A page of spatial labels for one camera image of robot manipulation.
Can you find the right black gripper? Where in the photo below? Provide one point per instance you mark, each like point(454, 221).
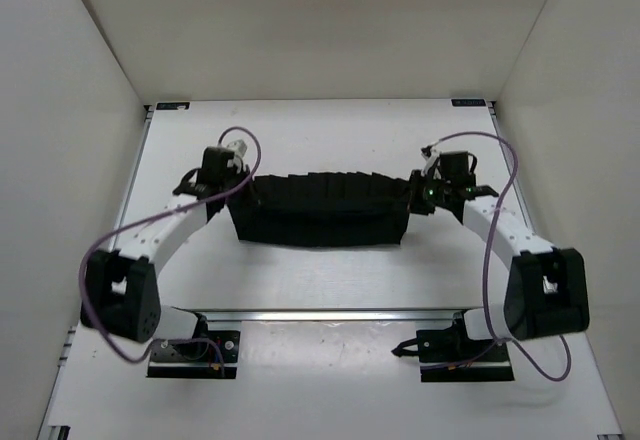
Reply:
point(414, 184)

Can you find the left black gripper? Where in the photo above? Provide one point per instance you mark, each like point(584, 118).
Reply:
point(244, 173)

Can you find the black pleated skirt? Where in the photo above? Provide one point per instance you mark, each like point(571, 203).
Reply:
point(322, 210)

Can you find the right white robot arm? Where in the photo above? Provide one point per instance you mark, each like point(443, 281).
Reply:
point(546, 292)

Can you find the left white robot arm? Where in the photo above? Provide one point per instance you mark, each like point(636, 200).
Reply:
point(122, 284)

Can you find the right blue corner label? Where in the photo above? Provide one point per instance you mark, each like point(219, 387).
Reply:
point(468, 102)

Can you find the blue corner label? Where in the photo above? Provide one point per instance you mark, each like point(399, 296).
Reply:
point(172, 106)
point(468, 102)

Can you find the left blue corner label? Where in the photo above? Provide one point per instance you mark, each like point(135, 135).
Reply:
point(172, 106)

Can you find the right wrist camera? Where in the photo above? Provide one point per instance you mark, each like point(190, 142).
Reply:
point(431, 156)

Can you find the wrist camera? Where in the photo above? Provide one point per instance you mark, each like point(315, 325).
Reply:
point(238, 148)
point(431, 156)

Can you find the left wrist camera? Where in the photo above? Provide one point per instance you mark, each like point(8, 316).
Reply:
point(238, 148)

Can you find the aluminium table edge rail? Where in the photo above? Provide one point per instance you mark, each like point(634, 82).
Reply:
point(330, 315)

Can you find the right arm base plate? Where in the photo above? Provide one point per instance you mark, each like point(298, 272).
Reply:
point(450, 356)

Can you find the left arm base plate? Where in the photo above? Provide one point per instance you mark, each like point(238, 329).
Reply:
point(198, 361)

